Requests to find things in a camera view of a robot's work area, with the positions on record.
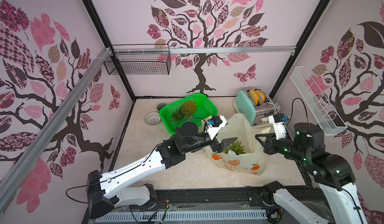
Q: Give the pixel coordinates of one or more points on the orange bread slice in toaster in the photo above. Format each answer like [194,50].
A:
[262,96]

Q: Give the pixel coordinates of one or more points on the white slotted cable duct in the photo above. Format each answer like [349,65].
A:
[182,217]

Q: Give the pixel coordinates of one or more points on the yellow bread slice in toaster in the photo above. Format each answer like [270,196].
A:
[254,96]

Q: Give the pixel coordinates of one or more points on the black wire wall basket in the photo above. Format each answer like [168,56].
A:
[139,59]

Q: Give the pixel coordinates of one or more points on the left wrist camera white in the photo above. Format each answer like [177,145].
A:
[214,125]

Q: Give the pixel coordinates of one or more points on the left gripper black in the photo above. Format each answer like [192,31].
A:
[215,145]

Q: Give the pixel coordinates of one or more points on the small pineapple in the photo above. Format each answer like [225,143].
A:
[236,147]

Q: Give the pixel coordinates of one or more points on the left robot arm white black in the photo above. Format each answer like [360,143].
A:
[106,191]

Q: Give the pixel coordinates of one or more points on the white wire wall shelf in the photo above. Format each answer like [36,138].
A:
[318,102]

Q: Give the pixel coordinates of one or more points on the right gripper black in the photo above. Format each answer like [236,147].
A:
[271,143]

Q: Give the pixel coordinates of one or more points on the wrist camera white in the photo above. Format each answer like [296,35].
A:
[278,121]
[214,125]

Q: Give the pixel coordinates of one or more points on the yellow plastic bag orange print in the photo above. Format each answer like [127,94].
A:
[254,161]

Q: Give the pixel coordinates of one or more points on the green plastic basket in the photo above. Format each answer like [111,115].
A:
[205,109]

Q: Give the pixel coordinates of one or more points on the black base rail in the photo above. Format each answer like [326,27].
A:
[247,198]

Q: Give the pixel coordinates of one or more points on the mint green toaster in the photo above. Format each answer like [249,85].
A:
[256,115]

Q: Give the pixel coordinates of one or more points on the white sink strainer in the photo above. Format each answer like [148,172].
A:
[153,118]

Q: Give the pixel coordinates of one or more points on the small green bowl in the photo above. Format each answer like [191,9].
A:
[160,106]

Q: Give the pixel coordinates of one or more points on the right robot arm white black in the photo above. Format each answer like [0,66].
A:
[331,172]

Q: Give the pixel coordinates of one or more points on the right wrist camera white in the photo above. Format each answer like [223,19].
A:
[278,121]

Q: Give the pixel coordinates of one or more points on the large pineapple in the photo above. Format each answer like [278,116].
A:
[185,111]

